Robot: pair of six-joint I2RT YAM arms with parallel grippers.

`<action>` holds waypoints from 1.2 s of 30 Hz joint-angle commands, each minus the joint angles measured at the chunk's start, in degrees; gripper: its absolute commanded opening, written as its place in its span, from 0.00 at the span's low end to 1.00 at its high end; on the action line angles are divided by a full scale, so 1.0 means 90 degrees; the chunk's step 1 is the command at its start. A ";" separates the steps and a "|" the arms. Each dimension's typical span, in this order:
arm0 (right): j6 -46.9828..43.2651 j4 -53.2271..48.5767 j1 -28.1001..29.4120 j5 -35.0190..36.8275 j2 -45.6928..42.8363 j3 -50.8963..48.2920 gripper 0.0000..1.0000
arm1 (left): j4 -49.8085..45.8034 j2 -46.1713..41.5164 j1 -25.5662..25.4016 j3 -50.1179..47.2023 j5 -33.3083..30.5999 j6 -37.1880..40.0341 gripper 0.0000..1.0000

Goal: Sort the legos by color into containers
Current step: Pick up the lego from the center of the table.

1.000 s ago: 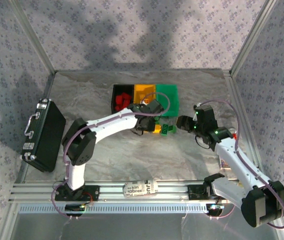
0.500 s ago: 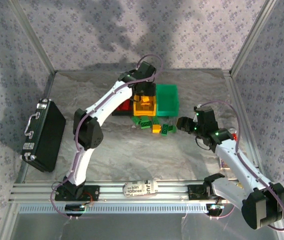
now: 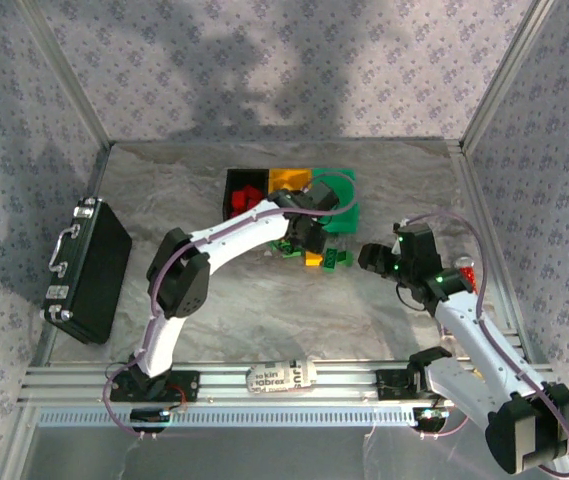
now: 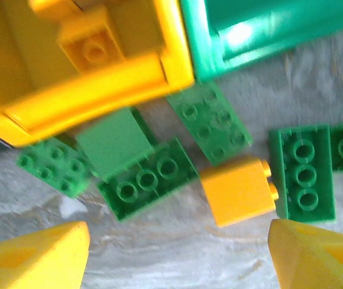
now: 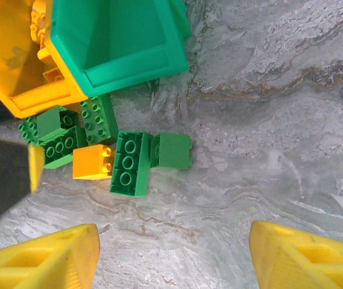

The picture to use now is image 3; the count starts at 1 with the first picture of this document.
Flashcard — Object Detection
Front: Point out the red glitter tube silver cap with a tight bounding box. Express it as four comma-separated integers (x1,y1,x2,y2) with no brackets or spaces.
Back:
453,254,478,291

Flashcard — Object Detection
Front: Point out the black controller board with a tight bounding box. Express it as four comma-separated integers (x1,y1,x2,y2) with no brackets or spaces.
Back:
412,405,449,433
129,407,172,434

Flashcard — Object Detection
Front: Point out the grey slotted cable duct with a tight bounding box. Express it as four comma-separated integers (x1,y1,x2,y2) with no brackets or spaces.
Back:
36,404,418,429

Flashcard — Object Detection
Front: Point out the aluminium front rail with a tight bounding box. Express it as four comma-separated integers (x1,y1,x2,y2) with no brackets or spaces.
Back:
17,360,564,405

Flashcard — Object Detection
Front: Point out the printed paper label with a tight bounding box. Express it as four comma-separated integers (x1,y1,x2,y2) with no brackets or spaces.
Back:
246,359,318,396

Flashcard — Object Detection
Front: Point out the aluminium frame post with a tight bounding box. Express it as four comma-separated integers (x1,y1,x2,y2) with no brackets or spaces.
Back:
13,0,115,149
461,0,558,149

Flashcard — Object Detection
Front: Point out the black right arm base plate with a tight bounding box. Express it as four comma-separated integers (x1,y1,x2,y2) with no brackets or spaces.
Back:
376,368,445,401

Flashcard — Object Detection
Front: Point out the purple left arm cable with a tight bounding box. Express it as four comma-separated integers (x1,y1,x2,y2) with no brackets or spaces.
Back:
101,171,360,439

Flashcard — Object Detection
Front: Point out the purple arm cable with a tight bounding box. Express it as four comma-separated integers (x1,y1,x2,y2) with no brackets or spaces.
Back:
101,171,360,439
398,210,569,476

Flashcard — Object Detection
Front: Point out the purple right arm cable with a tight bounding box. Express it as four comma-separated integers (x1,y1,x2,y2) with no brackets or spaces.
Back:
398,210,569,476

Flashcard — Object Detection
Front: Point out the green plastic container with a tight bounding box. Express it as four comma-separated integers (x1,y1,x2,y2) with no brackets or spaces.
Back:
311,168,360,235

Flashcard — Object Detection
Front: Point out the black case with metal handle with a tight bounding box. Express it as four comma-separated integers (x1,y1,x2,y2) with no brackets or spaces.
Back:
39,197,134,346

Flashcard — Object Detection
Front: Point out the black plastic container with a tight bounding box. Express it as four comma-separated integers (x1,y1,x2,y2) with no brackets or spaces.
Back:
222,168,271,221

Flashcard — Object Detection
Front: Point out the yellow plastic container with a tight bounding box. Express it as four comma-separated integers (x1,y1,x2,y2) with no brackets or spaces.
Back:
268,168,314,194

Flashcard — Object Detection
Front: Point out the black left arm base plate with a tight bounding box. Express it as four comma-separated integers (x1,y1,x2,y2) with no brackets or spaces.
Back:
109,369,201,403

